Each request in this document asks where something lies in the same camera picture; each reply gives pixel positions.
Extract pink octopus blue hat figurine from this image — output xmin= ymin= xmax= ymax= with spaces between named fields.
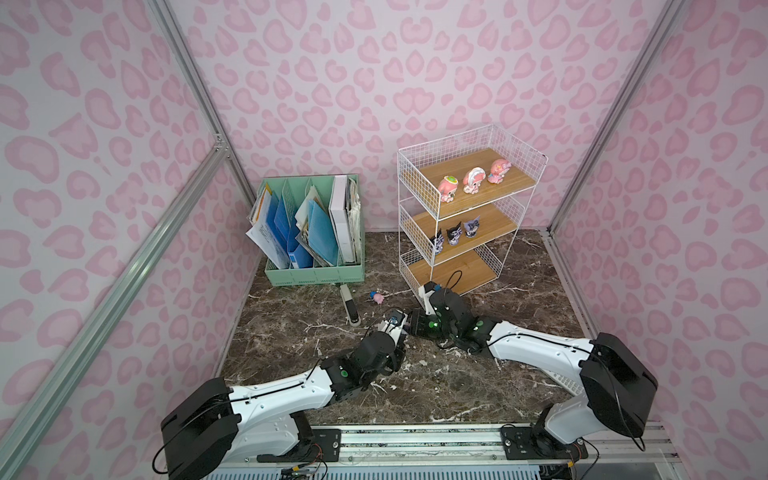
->
xmin=370 ymin=291 xmax=385 ymax=305

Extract small black Kuromi figurine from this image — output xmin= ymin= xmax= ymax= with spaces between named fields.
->
xmin=430 ymin=229 xmax=445 ymax=256

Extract large purple Kuromi doll figurine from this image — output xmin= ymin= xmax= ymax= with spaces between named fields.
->
xmin=463 ymin=218 xmax=480 ymax=238

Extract green hat pink figurine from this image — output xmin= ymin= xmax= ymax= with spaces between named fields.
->
xmin=438 ymin=175 xmax=458 ymax=203

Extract white hood My Melody figurine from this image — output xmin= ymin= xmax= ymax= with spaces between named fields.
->
xmin=463 ymin=167 xmax=486 ymax=195

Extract pink bow My Melody figurine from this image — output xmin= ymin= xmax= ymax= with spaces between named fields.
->
xmin=487 ymin=158 xmax=512 ymax=185

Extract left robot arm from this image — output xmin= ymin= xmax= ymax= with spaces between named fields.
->
xmin=158 ymin=323 xmax=407 ymax=479

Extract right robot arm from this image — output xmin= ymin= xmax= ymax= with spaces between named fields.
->
xmin=409 ymin=282 xmax=658 ymax=454

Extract beige black stapler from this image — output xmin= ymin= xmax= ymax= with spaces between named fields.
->
xmin=340 ymin=284 xmax=361 ymax=326

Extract papers and folders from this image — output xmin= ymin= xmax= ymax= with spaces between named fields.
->
xmin=245 ymin=175 xmax=363 ymax=270

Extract mint green file organizer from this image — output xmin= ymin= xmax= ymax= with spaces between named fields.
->
xmin=248 ymin=173 xmax=367 ymax=288

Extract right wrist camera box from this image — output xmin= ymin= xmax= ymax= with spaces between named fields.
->
xmin=417 ymin=281 xmax=441 ymax=316

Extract white wire wooden shelf rack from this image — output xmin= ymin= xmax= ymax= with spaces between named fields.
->
xmin=397 ymin=124 xmax=548 ymax=294

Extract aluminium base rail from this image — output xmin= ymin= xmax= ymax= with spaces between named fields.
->
xmin=211 ymin=422 xmax=688 ymax=479

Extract aluminium frame profile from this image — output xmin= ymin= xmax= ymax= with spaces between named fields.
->
xmin=1 ymin=1 xmax=255 ymax=479

